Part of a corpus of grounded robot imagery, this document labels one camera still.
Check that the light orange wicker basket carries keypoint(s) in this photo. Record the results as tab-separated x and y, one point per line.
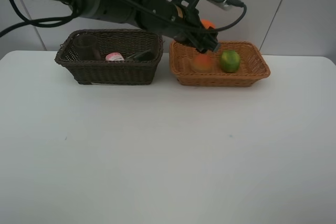
252	66

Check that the orange tangerine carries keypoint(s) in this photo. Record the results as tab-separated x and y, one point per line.
208	24

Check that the dark brown wicker basket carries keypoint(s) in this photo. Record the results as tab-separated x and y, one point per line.
125	41

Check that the pink bottle white cap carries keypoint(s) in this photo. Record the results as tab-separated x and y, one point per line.
114	56

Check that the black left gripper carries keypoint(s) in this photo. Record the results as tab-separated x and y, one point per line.
185	27

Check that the translucent purple plastic cup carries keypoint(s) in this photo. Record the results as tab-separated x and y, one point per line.
86	46

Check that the green lime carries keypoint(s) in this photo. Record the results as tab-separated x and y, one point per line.
229	61

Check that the red yellow peach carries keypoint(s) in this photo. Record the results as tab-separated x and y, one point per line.
202	63

